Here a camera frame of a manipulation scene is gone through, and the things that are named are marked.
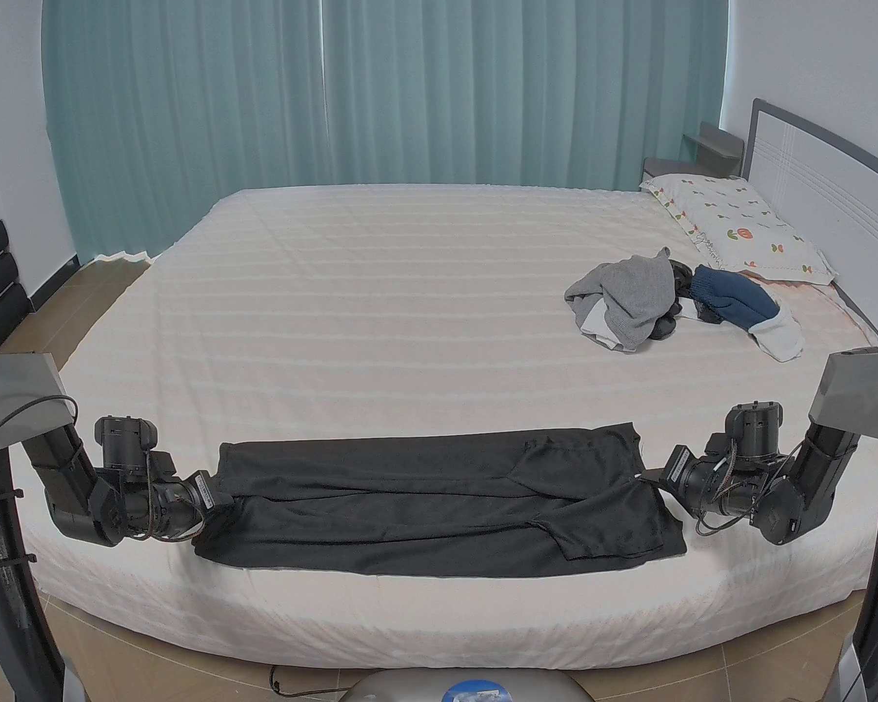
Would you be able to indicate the grey bedside table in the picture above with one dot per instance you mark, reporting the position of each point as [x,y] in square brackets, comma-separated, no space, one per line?
[717,145]

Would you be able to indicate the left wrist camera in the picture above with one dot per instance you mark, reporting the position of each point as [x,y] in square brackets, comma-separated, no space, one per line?
[161,463]

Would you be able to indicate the white printed pillow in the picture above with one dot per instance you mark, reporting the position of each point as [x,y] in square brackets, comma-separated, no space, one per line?
[739,224]

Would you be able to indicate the blue-green curtain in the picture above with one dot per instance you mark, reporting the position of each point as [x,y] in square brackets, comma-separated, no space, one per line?
[519,63]
[190,99]

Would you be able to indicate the pile of clothes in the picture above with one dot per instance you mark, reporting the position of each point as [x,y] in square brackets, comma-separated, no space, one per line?
[629,289]

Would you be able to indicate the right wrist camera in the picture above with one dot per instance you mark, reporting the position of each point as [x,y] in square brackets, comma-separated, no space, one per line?
[719,449]

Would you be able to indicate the bed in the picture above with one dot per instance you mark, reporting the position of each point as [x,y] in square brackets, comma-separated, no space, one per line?
[410,282]

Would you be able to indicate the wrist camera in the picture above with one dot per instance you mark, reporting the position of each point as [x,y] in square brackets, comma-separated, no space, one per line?
[719,449]
[161,463]

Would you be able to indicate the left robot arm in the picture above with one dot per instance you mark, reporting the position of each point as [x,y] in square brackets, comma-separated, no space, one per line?
[14,392]

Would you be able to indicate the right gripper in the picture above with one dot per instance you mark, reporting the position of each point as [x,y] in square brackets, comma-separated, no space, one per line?
[695,483]

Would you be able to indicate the black T-shirt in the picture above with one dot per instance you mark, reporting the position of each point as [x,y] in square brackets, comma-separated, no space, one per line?
[410,509]

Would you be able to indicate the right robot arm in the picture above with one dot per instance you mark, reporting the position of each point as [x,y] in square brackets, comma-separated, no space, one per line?
[860,392]

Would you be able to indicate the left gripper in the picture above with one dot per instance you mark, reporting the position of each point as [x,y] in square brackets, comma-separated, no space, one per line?
[186,505]

